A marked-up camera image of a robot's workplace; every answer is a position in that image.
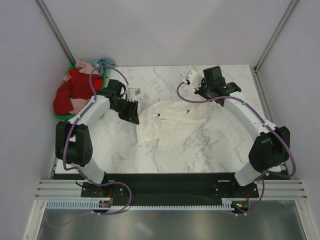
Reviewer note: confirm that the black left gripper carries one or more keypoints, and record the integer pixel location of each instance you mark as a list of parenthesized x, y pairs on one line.
[(132, 114)]

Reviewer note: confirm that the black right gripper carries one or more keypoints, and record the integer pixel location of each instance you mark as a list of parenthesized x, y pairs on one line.
[(199, 91)]

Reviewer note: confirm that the white t shirt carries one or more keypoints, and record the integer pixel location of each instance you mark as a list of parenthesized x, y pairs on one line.
[(170, 122)]

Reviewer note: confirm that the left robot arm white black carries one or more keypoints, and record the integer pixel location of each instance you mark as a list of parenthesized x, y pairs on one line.
[(73, 144)]

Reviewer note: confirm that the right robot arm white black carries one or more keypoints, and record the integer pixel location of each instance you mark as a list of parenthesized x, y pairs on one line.
[(270, 142)]

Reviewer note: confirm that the red t shirt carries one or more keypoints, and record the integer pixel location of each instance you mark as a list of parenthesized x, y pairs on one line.
[(76, 88)]

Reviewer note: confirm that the pink t shirt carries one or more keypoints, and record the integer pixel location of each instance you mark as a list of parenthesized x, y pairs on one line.
[(83, 67)]

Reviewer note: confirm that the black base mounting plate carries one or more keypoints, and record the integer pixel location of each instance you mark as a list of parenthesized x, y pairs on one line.
[(170, 188)]

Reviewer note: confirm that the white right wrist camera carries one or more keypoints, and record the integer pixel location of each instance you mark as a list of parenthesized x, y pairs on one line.
[(194, 79)]

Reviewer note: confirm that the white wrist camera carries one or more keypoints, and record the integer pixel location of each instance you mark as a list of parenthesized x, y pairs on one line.
[(194, 79), (131, 93)]

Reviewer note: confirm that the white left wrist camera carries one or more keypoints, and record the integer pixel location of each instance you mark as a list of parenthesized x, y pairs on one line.
[(131, 93)]

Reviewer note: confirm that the right aluminium table rail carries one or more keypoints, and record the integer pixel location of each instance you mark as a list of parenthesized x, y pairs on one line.
[(262, 96)]

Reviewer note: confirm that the right aluminium frame post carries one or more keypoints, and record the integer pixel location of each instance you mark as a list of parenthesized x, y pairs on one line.
[(276, 33)]

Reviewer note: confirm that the aluminium frame post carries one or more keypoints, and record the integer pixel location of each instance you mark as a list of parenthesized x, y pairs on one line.
[(276, 33), (55, 30)]

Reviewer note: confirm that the white slotted cable duct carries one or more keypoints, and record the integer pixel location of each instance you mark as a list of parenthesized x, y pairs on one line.
[(77, 204)]

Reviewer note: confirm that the aluminium front frame rail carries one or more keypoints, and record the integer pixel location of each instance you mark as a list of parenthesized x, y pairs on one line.
[(273, 190)]

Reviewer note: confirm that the left aluminium frame post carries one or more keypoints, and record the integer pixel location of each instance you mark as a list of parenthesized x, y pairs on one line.
[(55, 30)]

